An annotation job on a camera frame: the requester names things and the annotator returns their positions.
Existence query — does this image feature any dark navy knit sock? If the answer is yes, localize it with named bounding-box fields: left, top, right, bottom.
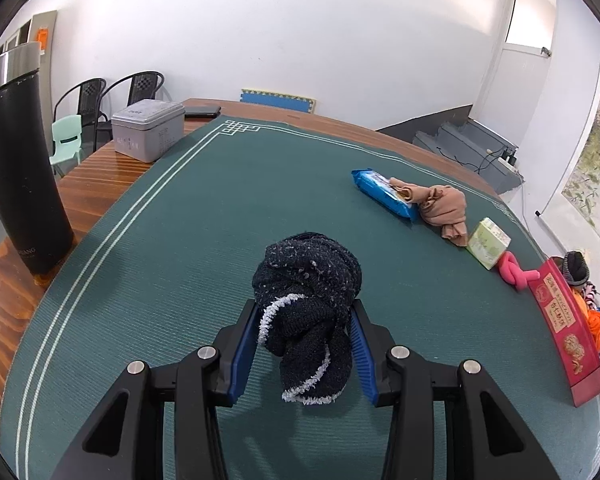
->
left=252, top=232, right=362, bottom=405

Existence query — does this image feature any pink knotted foam tube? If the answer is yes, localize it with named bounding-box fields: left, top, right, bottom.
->
left=498, top=252, right=540, bottom=290

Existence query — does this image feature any green white medicine box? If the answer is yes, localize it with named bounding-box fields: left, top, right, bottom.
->
left=467, top=217, right=510, bottom=270

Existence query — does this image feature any tan beige sock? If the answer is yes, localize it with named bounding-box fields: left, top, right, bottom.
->
left=389, top=178, right=468, bottom=247

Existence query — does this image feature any blue snack packet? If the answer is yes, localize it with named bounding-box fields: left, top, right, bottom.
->
left=351, top=168, right=419, bottom=221

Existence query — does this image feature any green table mat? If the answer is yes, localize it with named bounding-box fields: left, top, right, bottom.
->
left=0, top=119, right=600, bottom=479

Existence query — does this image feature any red storage box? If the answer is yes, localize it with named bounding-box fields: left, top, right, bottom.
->
left=529, top=259, right=600, bottom=408

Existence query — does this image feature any black grey knit sock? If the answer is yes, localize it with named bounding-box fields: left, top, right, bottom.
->
left=560, top=250, right=590, bottom=288

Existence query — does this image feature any orange toy block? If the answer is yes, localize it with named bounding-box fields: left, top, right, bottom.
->
left=571, top=283, right=600, bottom=354

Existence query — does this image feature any hanging scroll painting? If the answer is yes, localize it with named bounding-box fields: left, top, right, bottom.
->
left=539, top=76, right=600, bottom=264

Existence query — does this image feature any grey tin box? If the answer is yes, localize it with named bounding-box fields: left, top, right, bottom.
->
left=111, top=99, right=185, bottom=162

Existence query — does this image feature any black tablet device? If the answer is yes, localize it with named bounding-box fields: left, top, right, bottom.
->
left=184, top=105, right=222, bottom=120

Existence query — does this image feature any black metal chair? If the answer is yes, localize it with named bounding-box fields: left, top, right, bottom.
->
left=93, top=70, right=164, bottom=151
left=53, top=77, right=107, bottom=153

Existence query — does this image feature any mint green plastic chair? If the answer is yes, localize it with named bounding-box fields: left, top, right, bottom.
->
left=50, top=115, right=83, bottom=177

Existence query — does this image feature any blue foam mat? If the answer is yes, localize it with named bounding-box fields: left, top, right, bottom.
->
left=240, top=89, right=316, bottom=114

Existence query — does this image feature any black steel thermos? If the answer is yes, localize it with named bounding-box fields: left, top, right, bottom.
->
left=0, top=42, right=74, bottom=281

